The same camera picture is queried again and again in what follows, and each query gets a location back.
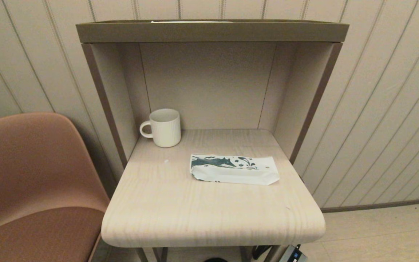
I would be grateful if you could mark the white horse print pouch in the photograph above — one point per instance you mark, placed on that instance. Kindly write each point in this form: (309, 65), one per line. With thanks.
(234, 171)

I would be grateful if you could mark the white ribbed ceramic mug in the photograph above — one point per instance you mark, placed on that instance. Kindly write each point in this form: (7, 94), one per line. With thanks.
(165, 131)

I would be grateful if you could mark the beige wooden hutch desk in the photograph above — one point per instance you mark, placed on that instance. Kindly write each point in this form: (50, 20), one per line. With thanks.
(209, 214)

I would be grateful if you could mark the black round floor object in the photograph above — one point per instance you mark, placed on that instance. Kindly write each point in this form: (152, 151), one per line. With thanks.
(215, 259)

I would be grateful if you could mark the grey box with blue label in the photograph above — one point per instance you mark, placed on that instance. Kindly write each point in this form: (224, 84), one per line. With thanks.
(292, 255)

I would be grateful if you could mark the brown upholstered chair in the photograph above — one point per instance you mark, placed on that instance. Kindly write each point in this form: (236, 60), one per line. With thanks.
(31, 174)

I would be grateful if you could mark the brown wall baseboard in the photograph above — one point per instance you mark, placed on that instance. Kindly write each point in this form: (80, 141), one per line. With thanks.
(380, 205)

